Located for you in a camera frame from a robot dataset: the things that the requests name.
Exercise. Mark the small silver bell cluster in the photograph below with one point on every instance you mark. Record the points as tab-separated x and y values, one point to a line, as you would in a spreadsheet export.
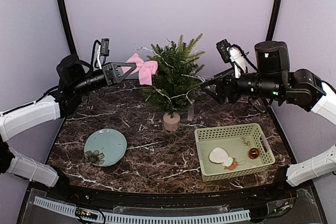
245	141

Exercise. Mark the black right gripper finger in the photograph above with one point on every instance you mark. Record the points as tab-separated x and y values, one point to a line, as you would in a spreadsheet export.
218	77
214	91

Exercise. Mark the pink bow ornament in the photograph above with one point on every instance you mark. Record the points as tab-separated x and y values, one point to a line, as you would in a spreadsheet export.
144	69

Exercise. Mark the small green christmas tree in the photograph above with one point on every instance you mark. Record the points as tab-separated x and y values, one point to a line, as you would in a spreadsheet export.
176	78

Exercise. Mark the black corner post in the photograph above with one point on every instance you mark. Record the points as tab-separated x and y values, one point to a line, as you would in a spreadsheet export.
270	26
68	27

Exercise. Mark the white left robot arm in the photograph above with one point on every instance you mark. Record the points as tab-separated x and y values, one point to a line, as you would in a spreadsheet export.
56	103

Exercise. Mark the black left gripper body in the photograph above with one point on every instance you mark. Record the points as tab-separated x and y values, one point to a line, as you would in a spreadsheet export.
110	81

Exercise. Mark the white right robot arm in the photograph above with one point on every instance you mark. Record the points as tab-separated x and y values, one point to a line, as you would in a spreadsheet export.
271	80

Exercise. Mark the black right corner post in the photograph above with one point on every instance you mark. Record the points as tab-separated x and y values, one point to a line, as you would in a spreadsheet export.
270	26

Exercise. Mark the black front rail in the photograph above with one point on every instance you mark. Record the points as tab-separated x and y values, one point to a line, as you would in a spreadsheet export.
181	189

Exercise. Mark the teal flower plate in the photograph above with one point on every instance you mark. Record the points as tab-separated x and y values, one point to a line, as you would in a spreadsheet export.
105	147

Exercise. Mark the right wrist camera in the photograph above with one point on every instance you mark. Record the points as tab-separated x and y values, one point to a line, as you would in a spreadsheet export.
234	55

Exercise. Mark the clear battery box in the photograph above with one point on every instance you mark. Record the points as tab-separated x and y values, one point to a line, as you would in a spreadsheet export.
190	112

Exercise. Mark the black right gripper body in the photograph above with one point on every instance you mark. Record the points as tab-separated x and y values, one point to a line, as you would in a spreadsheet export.
233	91

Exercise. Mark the white slotted cable duct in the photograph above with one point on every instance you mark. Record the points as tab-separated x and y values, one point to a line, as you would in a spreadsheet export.
86	215

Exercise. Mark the white snowman ornament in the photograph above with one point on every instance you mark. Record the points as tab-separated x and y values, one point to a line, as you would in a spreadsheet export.
219	156

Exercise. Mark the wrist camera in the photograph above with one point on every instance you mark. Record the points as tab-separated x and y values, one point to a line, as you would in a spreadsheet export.
234	55
100	52

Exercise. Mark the pink tree pot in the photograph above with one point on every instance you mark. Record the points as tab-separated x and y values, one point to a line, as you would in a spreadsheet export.
171	122

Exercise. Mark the red ball ornament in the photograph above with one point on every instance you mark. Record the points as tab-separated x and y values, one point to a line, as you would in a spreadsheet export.
253	153

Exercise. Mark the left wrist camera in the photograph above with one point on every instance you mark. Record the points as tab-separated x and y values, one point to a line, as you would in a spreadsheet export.
100	52

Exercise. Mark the green perforated plastic basket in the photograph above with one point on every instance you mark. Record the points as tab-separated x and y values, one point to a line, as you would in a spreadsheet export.
228	138

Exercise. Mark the black left corner post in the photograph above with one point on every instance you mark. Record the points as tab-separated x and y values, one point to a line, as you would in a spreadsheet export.
68	27

